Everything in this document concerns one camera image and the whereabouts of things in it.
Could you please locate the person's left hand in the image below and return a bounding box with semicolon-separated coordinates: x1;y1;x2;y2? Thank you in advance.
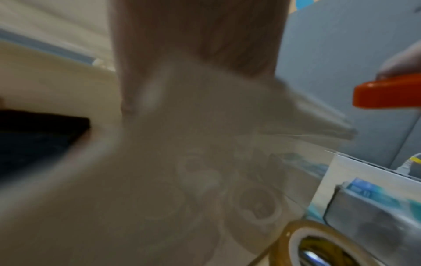
108;0;292;117

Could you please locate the green white staple box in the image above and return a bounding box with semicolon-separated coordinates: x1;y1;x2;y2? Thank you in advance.
324;177;421;262

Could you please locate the cream tiered organizer box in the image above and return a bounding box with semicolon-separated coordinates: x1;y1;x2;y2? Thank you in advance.
0;39;360;266

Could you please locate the white plug cable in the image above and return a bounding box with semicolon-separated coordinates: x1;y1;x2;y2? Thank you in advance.
395;152;421;174

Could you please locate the person's right hand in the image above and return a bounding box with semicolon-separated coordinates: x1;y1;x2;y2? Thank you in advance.
377;40;421;80

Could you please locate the red utility knife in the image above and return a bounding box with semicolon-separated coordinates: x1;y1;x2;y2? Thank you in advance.
352;74;421;110

